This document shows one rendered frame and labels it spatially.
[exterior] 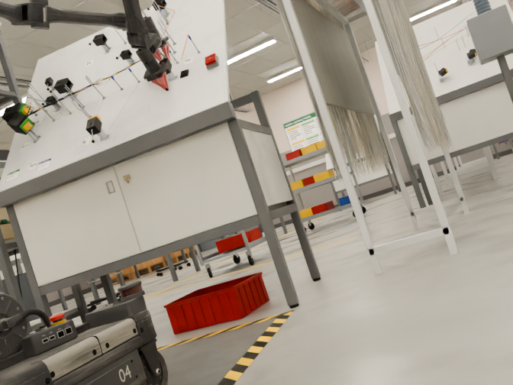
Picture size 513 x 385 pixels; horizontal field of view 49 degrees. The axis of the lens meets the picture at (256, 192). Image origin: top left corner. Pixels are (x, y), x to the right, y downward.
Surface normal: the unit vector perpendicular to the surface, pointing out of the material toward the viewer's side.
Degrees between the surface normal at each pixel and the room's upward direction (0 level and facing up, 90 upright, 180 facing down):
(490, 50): 90
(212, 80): 50
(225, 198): 90
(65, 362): 90
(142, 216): 90
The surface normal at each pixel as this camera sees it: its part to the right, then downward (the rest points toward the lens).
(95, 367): 0.87, -0.30
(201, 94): -0.40, -0.58
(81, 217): -0.26, 0.04
